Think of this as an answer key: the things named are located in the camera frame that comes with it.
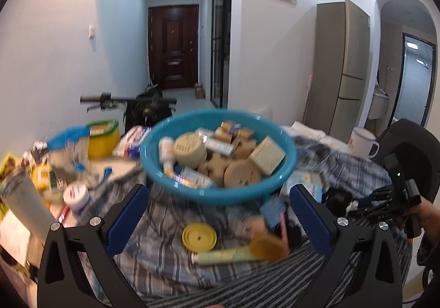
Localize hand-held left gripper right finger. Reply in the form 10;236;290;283
289;184;403;308

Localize clear plastic bag blue edge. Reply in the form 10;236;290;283
51;143;114;188

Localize white towel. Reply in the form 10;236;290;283
282;120;331;140

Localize round cream jar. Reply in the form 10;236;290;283
173;132;208;168

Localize round beige disc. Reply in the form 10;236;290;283
223;160;262;188

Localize white washbasin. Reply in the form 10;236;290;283
368;91;391;121

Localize yellow round lid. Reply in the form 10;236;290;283
181;223;218;254

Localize black framed sliding door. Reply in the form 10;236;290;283
207;0;233;109

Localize brown door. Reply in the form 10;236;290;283
148;4;200;90

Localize person's right hand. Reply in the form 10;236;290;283
399;197;440;243

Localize blue small packet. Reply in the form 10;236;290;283
259;198;287;229

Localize white mug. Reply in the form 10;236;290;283
348;126;380;158

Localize light green tube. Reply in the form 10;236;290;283
191;247;262;266

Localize wet wipes pack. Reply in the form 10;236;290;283
113;125;152;158

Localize yellow container green lid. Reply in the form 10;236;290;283
86;119;121;159

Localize white green medicine box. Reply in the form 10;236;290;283
203;138;238;156

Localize blue plastic basin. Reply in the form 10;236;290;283
139;109;298;206

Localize dark framed glass door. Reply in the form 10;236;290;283
392;33;437;128

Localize yellow snack packets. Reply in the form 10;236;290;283
0;154;57;192

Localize pink handled brown brush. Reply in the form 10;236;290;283
248;211;290;263

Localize black round case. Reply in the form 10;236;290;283
325;189;354;214

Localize white bottle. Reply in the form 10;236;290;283
158;137;176;174

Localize white orange medicine box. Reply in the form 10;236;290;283
164;167;217;190

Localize brown cardboard pieces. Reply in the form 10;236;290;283
197;138;258;179

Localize grey refrigerator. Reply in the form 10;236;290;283
304;0;371;143

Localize white jar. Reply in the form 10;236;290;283
62;182;90;216

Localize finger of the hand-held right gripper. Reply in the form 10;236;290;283
345;200;399;222
368;184;396;202

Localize pink mop handle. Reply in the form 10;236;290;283
302;72;315;124

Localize black scooter bag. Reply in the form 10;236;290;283
124;89;172;135

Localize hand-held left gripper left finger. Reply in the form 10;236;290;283
37;183;150;308

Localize black scooter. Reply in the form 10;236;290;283
80;92;177;137

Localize white blue box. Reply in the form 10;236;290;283
280;170;325;203

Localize beige box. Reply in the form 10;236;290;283
248;136;287;176

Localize grey striped cloth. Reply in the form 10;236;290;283
137;242;406;308

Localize blue plaid cloth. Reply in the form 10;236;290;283
45;134;413;295

